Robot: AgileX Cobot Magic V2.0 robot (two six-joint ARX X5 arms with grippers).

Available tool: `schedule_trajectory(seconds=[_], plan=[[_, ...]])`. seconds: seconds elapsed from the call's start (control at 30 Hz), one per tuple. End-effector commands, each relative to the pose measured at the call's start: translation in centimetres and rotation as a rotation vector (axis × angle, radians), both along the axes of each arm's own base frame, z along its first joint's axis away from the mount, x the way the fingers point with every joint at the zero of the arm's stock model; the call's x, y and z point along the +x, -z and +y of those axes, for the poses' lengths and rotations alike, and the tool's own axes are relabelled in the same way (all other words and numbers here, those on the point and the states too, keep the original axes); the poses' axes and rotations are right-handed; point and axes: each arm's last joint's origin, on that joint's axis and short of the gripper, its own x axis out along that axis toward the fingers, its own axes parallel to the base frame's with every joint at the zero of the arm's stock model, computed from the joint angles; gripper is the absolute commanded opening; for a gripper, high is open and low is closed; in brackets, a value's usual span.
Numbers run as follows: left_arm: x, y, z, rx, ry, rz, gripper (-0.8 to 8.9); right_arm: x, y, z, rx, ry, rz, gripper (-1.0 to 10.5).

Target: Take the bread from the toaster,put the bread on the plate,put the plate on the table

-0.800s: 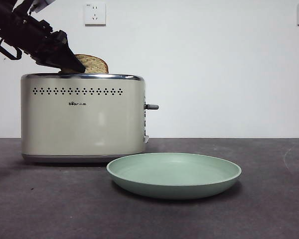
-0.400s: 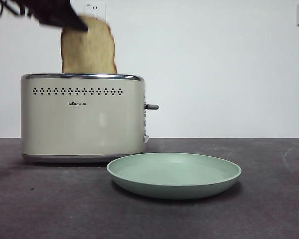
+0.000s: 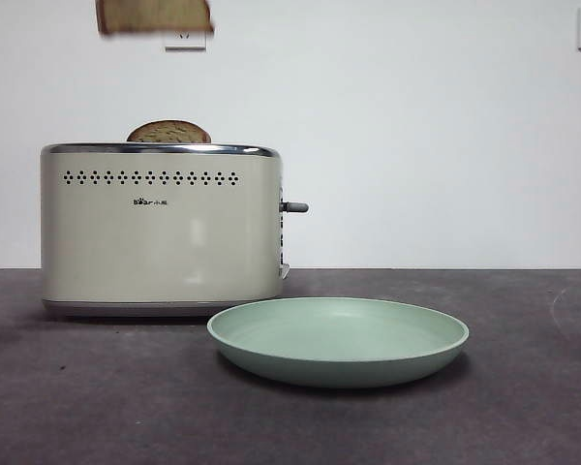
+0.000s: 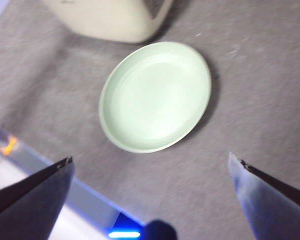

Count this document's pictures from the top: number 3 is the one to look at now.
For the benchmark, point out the pale green round plate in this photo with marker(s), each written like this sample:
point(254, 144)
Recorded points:
point(339, 349)

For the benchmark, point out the round-topped toast bread slice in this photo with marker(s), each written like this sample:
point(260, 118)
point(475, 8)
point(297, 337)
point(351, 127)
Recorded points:
point(169, 133)

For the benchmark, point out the square toast bread slice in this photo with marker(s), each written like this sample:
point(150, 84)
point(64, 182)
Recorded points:
point(155, 14)

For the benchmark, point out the cream two-slot toaster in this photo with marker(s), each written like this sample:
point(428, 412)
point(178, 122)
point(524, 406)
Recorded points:
point(160, 242)

